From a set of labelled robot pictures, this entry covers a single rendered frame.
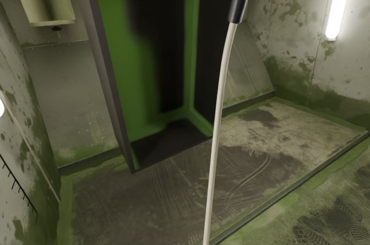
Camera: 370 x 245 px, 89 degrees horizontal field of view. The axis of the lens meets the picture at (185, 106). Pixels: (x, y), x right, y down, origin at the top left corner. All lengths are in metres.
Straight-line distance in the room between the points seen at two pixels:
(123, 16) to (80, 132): 1.21
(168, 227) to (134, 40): 1.14
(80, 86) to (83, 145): 0.56
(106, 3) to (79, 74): 1.15
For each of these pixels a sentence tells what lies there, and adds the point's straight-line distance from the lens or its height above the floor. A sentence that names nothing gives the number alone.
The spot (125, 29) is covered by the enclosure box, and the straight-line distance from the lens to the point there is 1.10.
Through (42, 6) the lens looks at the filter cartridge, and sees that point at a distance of 1.88.
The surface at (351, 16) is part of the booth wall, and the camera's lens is 2.45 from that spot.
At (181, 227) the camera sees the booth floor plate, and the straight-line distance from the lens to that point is 1.40.
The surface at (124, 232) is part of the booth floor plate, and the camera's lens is 1.47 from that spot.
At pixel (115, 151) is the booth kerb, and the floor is 0.13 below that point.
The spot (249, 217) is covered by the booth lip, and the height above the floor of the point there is 0.04.
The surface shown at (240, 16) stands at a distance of 0.42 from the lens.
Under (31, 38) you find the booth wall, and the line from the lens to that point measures 2.26.
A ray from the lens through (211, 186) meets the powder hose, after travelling 0.57.
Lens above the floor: 1.22
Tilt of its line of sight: 25 degrees down
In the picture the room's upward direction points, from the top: 6 degrees counter-clockwise
